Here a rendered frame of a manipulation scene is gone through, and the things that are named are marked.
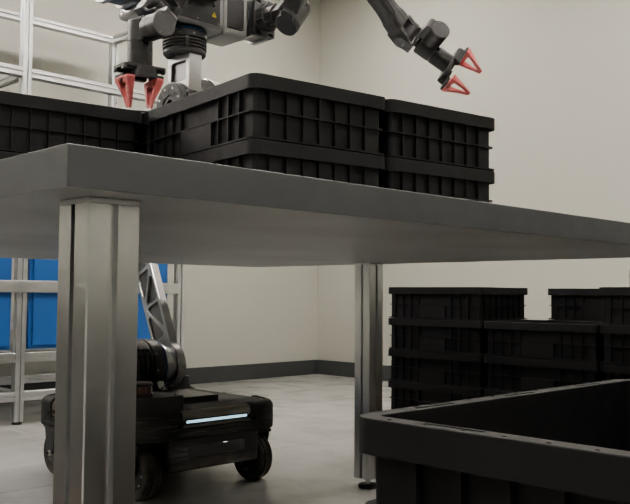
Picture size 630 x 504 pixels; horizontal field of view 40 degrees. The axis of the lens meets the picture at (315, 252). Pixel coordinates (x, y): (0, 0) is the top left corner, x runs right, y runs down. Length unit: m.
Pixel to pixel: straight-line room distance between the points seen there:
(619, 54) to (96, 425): 4.35
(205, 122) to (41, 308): 2.45
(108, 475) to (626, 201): 4.14
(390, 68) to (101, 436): 5.15
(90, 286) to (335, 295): 5.20
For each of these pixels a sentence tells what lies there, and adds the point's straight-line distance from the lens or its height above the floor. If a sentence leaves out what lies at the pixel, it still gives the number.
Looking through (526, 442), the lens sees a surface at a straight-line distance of 0.51.
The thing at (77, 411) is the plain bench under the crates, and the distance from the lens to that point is 0.88.
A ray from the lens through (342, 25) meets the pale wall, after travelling 6.29.
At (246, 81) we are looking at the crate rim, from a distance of 1.45.
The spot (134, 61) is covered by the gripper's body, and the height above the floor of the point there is 1.08.
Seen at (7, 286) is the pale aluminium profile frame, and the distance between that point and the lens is 3.83.
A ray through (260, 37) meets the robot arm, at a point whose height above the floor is 1.39.
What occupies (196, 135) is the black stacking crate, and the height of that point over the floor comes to 0.85.
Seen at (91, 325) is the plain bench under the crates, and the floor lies 0.53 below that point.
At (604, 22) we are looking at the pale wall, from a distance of 5.07.
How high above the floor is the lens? 0.57
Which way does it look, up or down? 3 degrees up
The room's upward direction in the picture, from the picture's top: straight up
